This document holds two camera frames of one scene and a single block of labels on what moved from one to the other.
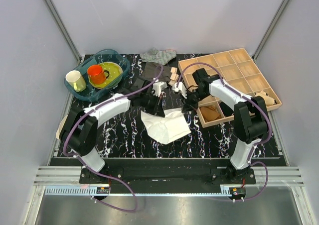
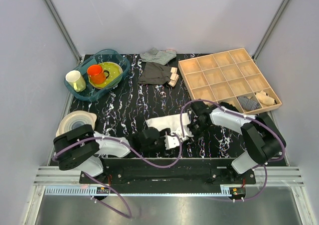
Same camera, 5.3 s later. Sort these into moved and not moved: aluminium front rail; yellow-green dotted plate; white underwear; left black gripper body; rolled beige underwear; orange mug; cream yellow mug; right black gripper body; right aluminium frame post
Moved: white underwear; right black gripper body; left black gripper body
Not moved: yellow-green dotted plate; aluminium front rail; right aluminium frame post; orange mug; cream yellow mug; rolled beige underwear
